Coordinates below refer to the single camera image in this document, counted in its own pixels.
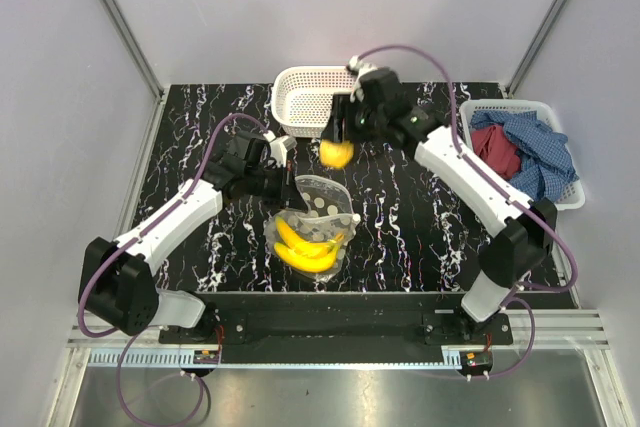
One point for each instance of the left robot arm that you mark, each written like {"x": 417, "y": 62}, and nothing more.
{"x": 117, "y": 282}

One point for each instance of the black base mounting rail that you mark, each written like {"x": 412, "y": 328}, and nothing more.
{"x": 330, "y": 329}

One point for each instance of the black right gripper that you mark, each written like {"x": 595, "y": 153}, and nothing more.
{"x": 342, "y": 108}

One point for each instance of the white perforated plastic basket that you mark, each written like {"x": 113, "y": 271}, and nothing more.
{"x": 302, "y": 96}

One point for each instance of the polka dot zip top bag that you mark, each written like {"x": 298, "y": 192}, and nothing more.
{"x": 331, "y": 212}

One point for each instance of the aluminium frame post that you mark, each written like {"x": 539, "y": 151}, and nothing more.
{"x": 541, "y": 36}
{"x": 133, "y": 47}

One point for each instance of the blue checkered cloth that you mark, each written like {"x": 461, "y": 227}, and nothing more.
{"x": 546, "y": 165}

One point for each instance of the lavender plastic basket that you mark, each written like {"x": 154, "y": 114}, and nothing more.
{"x": 573, "y": 196}

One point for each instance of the dark red cloth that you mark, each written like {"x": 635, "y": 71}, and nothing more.
{"x": 492, "y": 146}

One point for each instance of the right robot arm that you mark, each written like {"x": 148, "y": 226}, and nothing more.
{"x": 521, "y": 229}

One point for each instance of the yellow fake banana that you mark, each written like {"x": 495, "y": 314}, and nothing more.
{"x": 305, "y": 256}

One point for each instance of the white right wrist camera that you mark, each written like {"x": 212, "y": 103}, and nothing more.
{"x": 358, "y": 68}

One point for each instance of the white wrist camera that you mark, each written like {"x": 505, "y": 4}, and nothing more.
{"x": 358, "y": 68}
{"x": 279, "y": 147}

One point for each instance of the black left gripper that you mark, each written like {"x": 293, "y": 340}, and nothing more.
{"x": 288, "y": 195}

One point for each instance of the left aluminium frame post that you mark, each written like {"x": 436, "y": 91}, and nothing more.
{"x": 133, "y": 47}

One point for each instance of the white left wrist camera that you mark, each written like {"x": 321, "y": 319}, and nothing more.
{"x": 279, "y": 147}

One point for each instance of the right aluminium frame post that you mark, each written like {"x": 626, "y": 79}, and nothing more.
{"x": 541, "y": 36}

